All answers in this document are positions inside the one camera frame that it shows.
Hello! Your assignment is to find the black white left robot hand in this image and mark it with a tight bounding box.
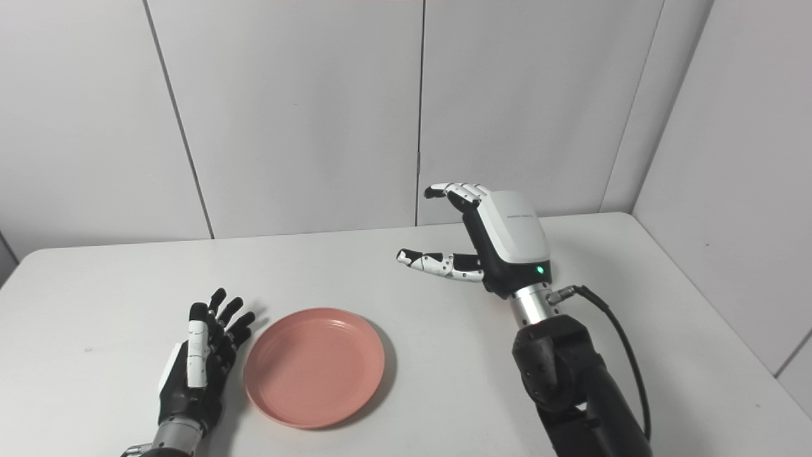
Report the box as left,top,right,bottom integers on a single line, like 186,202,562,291
157,288,256,435

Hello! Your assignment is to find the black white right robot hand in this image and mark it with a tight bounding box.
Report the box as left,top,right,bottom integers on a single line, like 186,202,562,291
396,183,553,299

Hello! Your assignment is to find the pink round plate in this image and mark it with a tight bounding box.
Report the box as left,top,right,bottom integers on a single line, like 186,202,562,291
244,308,386,430

